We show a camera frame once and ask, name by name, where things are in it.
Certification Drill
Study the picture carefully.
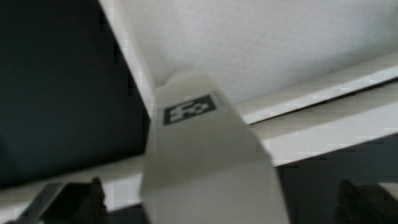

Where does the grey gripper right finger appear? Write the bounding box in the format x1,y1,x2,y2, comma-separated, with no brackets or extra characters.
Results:
335,180,398,224

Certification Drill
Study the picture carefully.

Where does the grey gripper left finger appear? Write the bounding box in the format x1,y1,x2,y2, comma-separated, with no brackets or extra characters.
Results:
13,177,107,224

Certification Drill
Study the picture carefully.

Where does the white desk leg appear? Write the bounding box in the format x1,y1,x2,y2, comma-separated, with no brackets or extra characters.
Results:
141,70,290,224

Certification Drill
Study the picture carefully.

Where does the white desk top tray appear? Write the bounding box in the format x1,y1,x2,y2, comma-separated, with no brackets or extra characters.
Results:
98,0,398,123

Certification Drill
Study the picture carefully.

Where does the white front fence bar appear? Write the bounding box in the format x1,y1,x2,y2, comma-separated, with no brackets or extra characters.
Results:
255,82,398,224

